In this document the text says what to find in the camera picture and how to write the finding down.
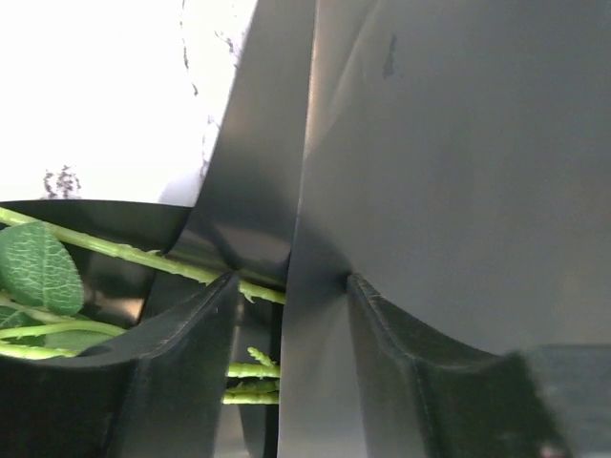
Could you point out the pink flower bouquet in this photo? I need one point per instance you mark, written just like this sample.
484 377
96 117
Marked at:
42 293

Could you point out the black wrapping paper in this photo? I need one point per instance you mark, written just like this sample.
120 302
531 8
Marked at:
456 154

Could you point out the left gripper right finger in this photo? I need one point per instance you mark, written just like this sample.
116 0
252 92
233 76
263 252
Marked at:
425 394

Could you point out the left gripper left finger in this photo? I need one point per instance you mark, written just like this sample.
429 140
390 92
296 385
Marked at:
154 391

